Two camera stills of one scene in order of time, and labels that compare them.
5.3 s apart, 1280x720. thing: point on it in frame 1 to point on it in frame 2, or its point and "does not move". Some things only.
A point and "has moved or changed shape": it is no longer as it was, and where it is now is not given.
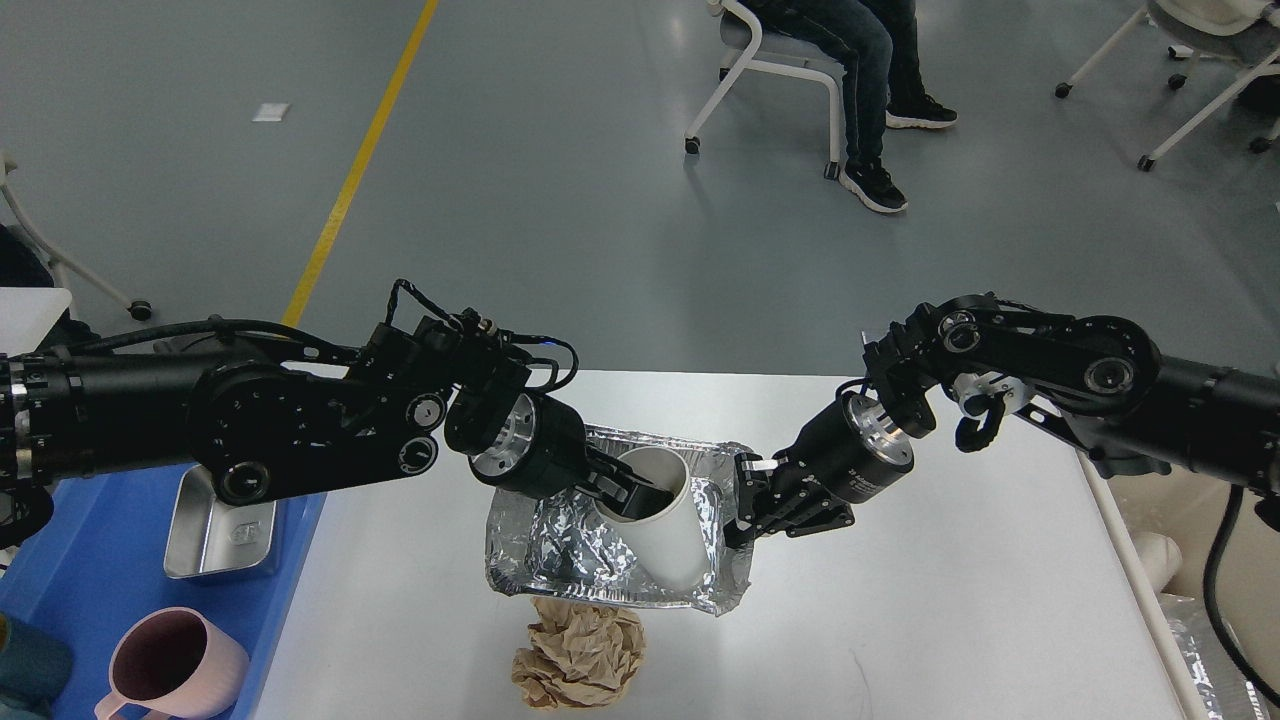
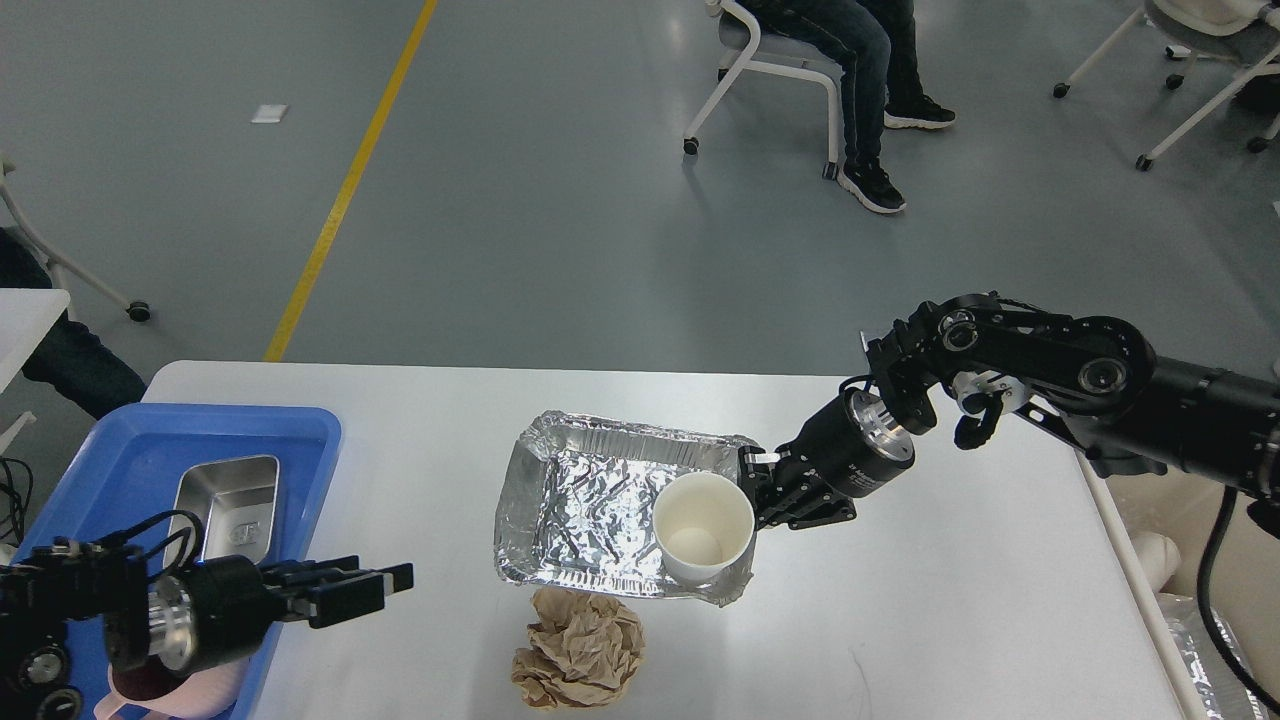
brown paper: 581,654 does not move
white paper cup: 668,543 has moved or changed shape
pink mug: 175,664 does not move
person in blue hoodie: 877,42 does not move
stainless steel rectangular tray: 211,535 does not move
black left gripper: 541,450 to 214,612
